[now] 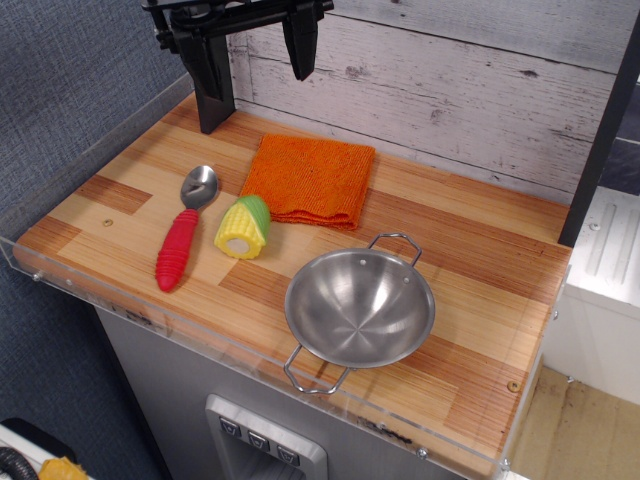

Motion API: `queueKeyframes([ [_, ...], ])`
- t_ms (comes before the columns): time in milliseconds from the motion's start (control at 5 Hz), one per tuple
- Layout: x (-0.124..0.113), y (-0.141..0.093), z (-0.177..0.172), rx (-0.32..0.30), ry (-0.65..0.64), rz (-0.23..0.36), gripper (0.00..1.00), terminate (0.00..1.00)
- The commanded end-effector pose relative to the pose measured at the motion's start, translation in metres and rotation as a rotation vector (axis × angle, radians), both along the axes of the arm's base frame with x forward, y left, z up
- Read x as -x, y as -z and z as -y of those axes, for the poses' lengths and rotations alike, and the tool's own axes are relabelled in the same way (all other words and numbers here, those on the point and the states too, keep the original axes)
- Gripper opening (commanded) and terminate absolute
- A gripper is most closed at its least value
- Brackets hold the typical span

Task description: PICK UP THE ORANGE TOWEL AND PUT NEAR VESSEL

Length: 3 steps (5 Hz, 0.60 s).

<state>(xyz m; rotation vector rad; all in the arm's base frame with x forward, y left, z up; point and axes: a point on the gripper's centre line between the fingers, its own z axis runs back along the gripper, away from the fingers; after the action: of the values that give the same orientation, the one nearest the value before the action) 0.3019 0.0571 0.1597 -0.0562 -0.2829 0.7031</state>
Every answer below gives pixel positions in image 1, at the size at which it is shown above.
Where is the orange towel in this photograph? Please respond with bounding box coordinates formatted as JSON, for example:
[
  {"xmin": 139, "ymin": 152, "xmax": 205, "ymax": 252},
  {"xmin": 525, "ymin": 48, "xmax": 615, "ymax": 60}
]
[{"xmin": 241, "ymin": 134, "xmax": 376, "ymax": 230}]

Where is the grey toy fridge cabinet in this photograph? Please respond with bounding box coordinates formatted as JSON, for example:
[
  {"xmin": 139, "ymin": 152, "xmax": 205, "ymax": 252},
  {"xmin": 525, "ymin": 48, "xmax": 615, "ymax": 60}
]
[{"xmin": 94, "ymin": 305, "xmax": 481, "ymax": 480}]

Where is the black right shelf post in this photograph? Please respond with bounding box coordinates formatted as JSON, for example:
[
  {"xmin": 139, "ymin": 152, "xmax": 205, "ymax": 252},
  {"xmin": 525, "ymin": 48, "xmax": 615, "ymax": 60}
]
[{"xmin": 558, "ymin": 17, "xmax": 639, "ymax": 247}]

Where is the stainless steel two-handled bowl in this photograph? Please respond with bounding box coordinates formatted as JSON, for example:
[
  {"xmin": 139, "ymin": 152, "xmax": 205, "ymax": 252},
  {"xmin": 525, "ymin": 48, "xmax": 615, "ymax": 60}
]
[{"xmin": 284, "ymin": 232, "xmax": 436, "ymax": 395}]

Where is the white toy sink unit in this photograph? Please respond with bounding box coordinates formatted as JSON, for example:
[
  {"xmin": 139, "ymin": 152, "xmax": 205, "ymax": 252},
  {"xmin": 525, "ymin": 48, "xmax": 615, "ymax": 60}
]
[{"xmin": 542, "ymin": 187, "xmax": 639, "ymax": 404}]

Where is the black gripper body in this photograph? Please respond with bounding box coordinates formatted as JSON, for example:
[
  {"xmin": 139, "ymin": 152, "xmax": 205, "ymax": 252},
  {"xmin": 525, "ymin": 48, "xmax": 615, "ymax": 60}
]
[{"xmin": 141, "ymin": 1, "xmax": 334, "ymax": 53}]

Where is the black ribbed hose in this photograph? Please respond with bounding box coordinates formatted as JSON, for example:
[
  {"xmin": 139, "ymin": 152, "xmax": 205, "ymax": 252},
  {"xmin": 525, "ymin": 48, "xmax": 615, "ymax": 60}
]
[{"xmin": 0, "ymin": 446, "xmax": 36, "ymax": 480}]

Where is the black shelf post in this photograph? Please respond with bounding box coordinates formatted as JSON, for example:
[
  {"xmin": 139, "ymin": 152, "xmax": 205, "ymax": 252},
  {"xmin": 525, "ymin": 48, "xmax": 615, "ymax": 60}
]
[
  {"xmin": 558, "ymin": 17, "xmax": 639, "ymax": 247},
  {"xmin": 192, "ymin": 37, "xmax": 235, "ymax": 134}
]

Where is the clear acrylic guard rail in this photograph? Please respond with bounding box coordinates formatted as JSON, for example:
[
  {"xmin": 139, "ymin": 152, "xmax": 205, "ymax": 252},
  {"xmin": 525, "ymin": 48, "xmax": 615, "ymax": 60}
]
[{"xmin": 1, "ymin": 78, "xmax": 569, "ymax": 479}]

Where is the black left shelf post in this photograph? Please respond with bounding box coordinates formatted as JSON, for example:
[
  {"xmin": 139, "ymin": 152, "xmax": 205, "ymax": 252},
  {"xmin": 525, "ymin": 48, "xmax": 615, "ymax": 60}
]
[{"xmin": 192, "ymin": 37, "xmax": 235, "ymax": 134}]

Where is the red-handled metal spoon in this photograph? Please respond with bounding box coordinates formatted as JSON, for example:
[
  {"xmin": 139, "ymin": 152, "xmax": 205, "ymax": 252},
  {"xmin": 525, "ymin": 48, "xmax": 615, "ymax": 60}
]
[{"xmin": 155, "ymin": 165, "xmax": 218, "ymax": 292}]

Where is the silver dispenser button panel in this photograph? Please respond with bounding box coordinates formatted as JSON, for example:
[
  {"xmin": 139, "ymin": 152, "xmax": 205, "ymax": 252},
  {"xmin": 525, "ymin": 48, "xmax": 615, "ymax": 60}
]
[{"xmin": 205, "ymin": 394, "xmax": 329, "ymax": 479}]

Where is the yellow green toy corn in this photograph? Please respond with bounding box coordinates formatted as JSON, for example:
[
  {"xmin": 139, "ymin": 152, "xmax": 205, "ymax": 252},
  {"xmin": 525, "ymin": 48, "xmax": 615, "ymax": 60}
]
[{"xmin": 214, "ymin": 195, "xmax": 271, "ymax": 259}]

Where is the yellow toy at corner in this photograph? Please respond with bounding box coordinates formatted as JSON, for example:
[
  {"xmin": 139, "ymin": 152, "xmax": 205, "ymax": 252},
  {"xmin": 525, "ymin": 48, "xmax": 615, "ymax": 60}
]
[{"xmin": 38, "ymin": 457, "xmax": 89, "ymax": 480}]

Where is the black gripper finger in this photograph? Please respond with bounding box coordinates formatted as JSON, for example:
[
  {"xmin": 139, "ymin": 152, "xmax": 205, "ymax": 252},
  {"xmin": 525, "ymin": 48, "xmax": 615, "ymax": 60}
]
[
  {"xmin": 173, "ymin": 30, "xmax": 224, "ymax": 100},
  {"xmin": 283, "ymin": 10, "xmax": 318, "ymax": 81}
]

